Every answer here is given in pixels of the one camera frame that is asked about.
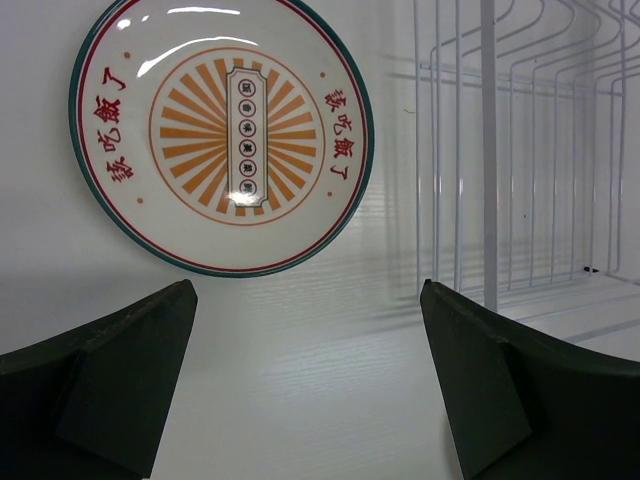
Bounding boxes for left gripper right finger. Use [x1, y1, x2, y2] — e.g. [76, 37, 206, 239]
[420, 280, 639, 479]

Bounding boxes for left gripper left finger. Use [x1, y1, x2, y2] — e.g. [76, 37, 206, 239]
[1, 280, 198, 479]

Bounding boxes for orange sunburst plate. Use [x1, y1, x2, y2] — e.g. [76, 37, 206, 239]
[68, 1, 375, 278]

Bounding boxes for white wire dish rack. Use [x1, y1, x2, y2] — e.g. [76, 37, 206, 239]
[406, 1, 639, 357]

